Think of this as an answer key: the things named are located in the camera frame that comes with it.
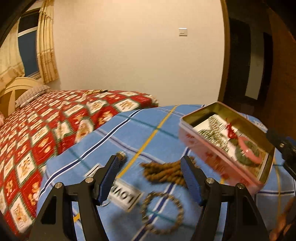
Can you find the white wall switch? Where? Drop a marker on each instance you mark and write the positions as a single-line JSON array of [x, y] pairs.
[[183, 32]]

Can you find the window with blue blind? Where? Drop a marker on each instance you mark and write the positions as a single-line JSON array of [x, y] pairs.
[[27, 38]]

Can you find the yellow patterned right curtain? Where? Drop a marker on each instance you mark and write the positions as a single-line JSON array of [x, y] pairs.
[[45, 43]]

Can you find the brown wooden door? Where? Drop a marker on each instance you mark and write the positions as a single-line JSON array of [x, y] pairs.
[[279, 107]]

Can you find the red teddy bear bedspread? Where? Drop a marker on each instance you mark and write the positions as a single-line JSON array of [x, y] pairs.
[[44, 128]]

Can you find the cream wooden headboard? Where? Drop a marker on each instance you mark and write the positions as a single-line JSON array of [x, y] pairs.
[[13, 90]]

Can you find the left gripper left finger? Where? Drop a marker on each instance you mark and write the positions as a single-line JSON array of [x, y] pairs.
[[55, 219]]

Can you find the yellow patterned curtain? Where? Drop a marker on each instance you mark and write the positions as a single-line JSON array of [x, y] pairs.
[[11, 65], [45, 43]]

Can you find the striped pillow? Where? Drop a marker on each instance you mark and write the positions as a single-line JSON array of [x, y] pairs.
[[31, 94]]

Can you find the wooden door frame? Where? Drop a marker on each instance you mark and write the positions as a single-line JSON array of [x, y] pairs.
[[226, 50]]

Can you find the brown wooden bead mala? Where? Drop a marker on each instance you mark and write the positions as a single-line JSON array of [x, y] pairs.
[[164, 173]]

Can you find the pink pillow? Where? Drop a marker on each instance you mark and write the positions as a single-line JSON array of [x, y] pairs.
[[2, 119]]

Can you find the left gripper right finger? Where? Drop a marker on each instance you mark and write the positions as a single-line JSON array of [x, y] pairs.
[[243, 219]]

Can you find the pink metal tin box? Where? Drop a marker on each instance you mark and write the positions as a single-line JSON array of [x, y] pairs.
[[229, 171]]

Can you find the blue plaid blanket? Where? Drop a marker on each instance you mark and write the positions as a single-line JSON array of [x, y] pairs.
[[150, 135]]

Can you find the yellow patterned left curtain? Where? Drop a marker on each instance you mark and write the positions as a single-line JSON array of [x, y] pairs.
[[11, 65]]

